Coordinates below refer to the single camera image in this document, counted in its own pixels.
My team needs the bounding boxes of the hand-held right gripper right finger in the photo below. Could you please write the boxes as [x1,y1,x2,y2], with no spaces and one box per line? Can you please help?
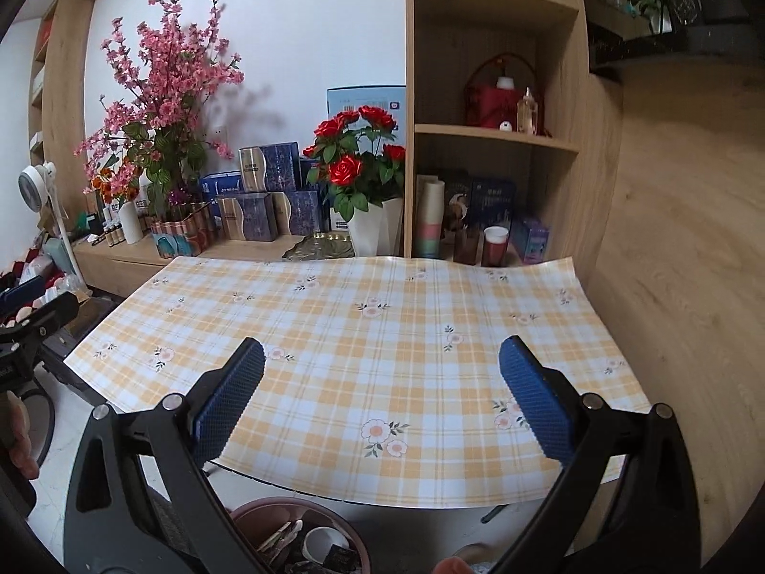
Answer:
[498,335,701,574]

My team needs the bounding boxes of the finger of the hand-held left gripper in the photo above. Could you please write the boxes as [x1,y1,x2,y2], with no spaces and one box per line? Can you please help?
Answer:
[9,292,80,342]
[0,275,45,318]

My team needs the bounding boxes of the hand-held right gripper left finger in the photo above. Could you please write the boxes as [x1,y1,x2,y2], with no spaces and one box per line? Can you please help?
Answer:
[61,336,267,574]

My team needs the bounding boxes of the brown trash bin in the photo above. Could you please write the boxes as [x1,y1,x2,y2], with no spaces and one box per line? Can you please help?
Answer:
[230,496,372,574]

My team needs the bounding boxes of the person's left hand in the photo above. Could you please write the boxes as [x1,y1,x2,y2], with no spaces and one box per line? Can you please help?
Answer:
[0,391,40,479]

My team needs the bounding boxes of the row of small bottles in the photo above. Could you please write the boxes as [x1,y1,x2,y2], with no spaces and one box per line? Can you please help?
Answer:
[87,215,126,246]

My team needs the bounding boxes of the white desk fan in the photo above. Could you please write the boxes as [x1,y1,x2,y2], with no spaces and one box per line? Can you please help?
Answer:
[18,161,81,294]

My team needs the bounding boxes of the white bottle vase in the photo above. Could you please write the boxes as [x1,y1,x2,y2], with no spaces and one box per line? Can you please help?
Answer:
[118,200,144,245]

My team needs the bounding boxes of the orange flowers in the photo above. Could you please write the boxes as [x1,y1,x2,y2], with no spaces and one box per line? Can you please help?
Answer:
[89,167,138,204]

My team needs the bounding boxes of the yellow checked tablecloth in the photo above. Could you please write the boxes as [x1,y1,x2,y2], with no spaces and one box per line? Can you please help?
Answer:
[63,256,652,506]

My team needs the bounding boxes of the striped basket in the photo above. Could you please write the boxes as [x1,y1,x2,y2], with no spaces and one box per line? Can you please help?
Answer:
[149,203,219,259]

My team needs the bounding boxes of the red plastic cup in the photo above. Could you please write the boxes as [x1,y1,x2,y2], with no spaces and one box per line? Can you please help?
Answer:
[483,226,510,268]

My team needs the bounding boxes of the purple box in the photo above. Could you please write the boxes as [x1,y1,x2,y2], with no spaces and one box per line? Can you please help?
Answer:
[511,217,551,265]

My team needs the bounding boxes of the brown glass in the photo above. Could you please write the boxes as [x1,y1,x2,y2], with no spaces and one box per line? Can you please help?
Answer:
[454,228,482,265]

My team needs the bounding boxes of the dark blue book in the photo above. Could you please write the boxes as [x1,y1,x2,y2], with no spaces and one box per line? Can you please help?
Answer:
[469,176,518,231]

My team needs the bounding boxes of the cartoon figure box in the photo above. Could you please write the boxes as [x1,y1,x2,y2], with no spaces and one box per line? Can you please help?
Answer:
[445,170,473,231]

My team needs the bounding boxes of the paper cup stack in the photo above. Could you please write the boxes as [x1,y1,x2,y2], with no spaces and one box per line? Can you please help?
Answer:
[415,176,446,259]

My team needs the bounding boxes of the flat blue box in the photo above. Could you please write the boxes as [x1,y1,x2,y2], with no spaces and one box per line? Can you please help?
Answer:
[200,172,243,201]

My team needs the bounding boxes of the plain dark blue box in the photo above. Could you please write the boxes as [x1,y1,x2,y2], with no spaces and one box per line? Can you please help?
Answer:
[299,158,327,192]

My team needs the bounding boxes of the pink blossom branches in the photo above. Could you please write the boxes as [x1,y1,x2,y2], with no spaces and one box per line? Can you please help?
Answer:
[75,0,246,222]

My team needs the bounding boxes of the red rose bouquet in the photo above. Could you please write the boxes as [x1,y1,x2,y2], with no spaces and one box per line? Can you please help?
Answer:
[302,106,407,222]

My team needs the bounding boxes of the clear perfume bottle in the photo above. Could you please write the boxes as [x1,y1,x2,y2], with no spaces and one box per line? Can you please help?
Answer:
[517,87,539,132]

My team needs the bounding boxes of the wooden shelf unit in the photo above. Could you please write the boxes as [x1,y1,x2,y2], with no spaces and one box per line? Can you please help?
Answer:
[405,0,623,264]

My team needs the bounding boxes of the red basket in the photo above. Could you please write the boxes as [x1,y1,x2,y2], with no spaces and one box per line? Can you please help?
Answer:
[463,55,545,132]

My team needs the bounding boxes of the blue white carton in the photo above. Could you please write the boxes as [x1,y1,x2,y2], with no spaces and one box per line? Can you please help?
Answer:
[327,85,407,132]

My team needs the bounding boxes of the black wall cabinet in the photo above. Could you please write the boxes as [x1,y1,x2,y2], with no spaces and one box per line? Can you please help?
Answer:
[589,0,765,73]

